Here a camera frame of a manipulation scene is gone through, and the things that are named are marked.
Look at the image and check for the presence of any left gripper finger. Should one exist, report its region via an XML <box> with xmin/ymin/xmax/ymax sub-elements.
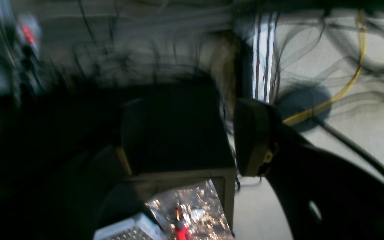
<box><xmin>234</xmin><ymin>99</ymin><xmax>384</xmax><ymax>240</ymax></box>

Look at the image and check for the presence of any white power strip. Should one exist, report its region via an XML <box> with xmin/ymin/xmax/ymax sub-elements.
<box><xmin>13</xmin><ymin>13</ymin><xmax>42</xmax><ymax>61</ymax></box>

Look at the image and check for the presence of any black box under table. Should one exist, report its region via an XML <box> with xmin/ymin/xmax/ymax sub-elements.
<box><xmin>115</xmin><ymin>80</ymin><xmax>237</xmax><ymax>234</ymax></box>

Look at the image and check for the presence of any yellow cable on floor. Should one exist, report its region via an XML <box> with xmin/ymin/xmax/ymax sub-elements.
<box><xmin>282</xmin><ymin>10</ymin><xmax>367</xmax><ymax>126</ymax></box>

